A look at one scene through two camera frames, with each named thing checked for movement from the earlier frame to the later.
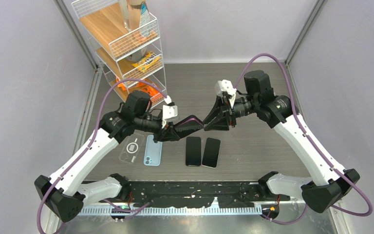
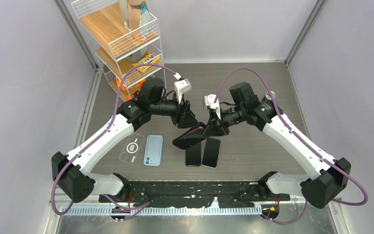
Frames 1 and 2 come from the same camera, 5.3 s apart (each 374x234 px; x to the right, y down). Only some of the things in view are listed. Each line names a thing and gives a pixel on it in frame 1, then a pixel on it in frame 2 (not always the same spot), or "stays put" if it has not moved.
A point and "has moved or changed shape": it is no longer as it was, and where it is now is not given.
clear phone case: [131, 148] stays put
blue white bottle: [144, 22] stays put
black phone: [211, 152] stays put
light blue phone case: [153, 152] stays put
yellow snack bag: [148, 61] stays put
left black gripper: [166, 134] → [183, 117]
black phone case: [188, 126] has moved or changed shape
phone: [193, 151] stays put
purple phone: [192, 123] has moved or changed shape
